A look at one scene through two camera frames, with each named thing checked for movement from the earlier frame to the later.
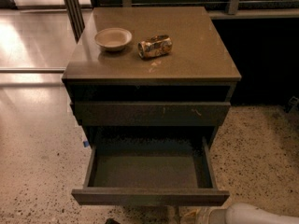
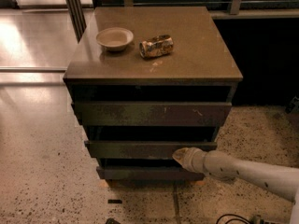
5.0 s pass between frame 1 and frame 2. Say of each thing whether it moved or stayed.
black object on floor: stayed
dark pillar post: stayed
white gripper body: moved
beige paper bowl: stayed
